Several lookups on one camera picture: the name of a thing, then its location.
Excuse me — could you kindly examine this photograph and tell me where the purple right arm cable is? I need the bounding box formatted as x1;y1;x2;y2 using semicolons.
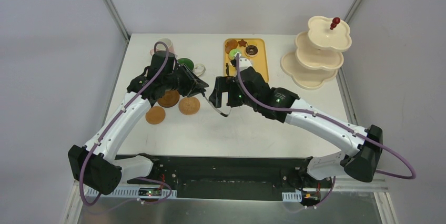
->
235;54;417;180

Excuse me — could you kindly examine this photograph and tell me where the left aluminium frame post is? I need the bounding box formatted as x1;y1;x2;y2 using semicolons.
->
103;0;130;44

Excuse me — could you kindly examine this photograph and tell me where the yellow plastic tray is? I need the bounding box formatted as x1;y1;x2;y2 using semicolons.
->
223;38;269;82

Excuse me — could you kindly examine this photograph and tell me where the pink mug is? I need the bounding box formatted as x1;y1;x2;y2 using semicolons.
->
150;38;177;58

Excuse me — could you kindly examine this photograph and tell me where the right white slotted cable duct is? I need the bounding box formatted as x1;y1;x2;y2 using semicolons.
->
281;191;302;202

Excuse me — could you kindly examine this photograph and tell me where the star-shaped chocolate cookie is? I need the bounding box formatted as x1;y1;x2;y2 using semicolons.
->
237;39;247;47

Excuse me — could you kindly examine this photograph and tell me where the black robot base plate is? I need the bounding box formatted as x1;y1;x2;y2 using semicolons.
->
115;155;349;201

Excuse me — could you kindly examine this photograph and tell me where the orange round coaster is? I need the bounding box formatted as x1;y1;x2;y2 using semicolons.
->
145;106;166;125

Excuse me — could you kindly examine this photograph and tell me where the light woven round coaster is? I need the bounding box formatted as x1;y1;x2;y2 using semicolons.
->
178;97;200;115

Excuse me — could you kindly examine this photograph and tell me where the cream three-tier cake stand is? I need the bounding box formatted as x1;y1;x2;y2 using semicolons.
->
280;16;352;90

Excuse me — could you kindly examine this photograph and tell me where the green frosted donut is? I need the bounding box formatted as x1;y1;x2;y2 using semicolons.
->
228;49;242;60

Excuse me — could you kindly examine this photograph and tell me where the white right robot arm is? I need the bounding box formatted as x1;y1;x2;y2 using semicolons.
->
209;67;383;187

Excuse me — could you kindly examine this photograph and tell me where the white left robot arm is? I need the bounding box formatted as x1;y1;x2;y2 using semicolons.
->
68;51;209;195

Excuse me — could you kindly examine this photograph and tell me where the floral mug with green inside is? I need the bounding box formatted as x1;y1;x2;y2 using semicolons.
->
177;58;206;77

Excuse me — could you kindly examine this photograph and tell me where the dark brown wooden coaster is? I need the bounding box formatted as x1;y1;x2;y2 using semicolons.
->
157;90;180;108

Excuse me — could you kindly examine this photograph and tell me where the chocolate sprinkled donut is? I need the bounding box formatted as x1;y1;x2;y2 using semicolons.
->
245;45;258;57

